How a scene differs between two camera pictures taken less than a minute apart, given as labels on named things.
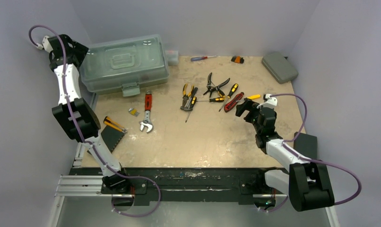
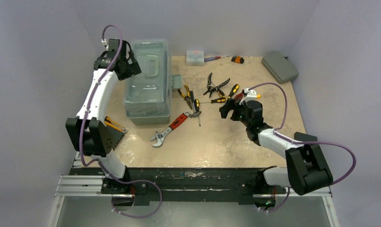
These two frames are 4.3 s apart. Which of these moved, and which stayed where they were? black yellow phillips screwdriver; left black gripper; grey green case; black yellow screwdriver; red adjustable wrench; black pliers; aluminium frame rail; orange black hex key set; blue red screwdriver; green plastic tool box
Moved: blue red screwdriver; green plastic tool box; left black gripper; black yellow phillips screwdriver; red adjustable wrench
Stayed: black yellow screwdriver; orange black hex key set; black pliers; aluminium frame rail; grey green case
